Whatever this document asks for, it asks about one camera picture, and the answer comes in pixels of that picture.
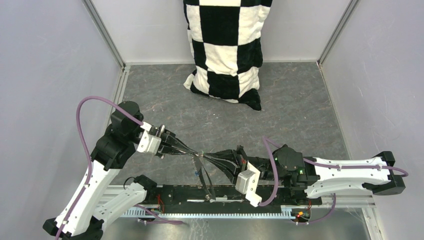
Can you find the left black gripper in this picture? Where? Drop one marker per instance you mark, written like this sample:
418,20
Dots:
171,139

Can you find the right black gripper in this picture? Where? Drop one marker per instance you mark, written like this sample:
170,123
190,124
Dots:
231,170

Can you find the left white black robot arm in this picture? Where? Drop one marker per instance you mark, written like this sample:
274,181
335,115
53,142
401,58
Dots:
84,218

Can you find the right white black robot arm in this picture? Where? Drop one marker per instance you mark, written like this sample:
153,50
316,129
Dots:
307,177

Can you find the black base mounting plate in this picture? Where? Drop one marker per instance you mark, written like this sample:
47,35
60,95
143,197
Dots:
191,199

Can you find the black white checkered pillow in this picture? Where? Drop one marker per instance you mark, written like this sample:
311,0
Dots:
225,43

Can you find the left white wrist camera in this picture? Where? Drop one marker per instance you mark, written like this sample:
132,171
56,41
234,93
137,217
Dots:
149,140

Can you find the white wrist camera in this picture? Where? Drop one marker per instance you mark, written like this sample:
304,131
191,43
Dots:
247,183
149,140

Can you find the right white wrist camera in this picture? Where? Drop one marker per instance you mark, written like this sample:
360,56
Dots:
247,183

